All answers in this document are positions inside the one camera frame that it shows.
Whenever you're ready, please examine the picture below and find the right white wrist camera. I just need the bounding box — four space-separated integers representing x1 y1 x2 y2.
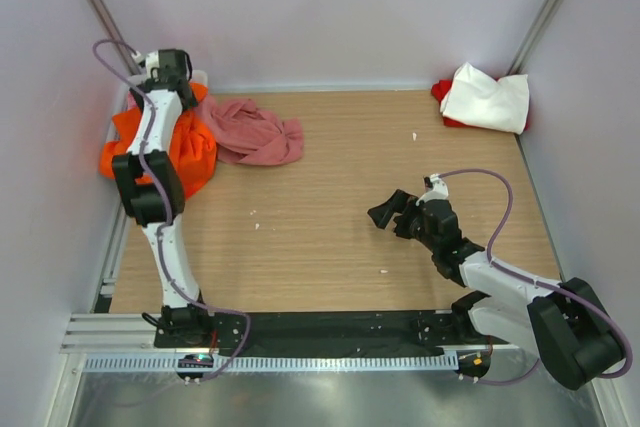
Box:
416 174 449 205

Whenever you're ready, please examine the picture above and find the pink t shirt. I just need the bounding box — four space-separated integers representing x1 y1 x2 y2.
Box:
196 95 304 167

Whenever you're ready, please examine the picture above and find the right aluminium frame post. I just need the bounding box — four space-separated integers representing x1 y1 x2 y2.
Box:
506 0 564 75

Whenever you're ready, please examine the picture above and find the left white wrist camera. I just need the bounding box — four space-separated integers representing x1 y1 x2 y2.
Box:
130 50 161 79

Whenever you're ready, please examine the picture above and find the orange t shirt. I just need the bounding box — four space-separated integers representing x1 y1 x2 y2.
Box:
98 108 217 199

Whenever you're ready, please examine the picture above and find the white folded t shirt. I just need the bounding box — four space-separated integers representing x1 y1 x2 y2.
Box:
439 62 530 134

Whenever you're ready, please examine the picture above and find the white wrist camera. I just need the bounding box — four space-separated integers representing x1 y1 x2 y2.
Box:
416 174 449 205
130 50 161 79

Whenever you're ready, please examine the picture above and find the aluminium frame post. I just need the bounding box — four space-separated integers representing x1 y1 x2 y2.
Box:
62 0 141 73
506 0 564 75

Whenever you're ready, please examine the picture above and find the white plastic basket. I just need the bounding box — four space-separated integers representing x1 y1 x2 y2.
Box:
106 70 208 141

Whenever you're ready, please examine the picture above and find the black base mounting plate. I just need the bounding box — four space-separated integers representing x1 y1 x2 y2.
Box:
141 310 492 359

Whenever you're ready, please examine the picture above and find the left aluminium frame post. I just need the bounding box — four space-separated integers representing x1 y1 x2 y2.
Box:
62 0 141 73

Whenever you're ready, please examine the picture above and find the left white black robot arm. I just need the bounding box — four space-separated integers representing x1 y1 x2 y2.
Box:
111 49 213 348

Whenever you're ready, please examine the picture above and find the slotted cable duct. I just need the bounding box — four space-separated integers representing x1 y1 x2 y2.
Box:
83 351 459 374

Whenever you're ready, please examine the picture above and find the light pink garment in basket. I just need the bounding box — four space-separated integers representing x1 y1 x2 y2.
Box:
126 91 138 110

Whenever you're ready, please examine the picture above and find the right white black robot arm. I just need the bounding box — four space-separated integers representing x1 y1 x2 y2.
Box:
367 190 631 390

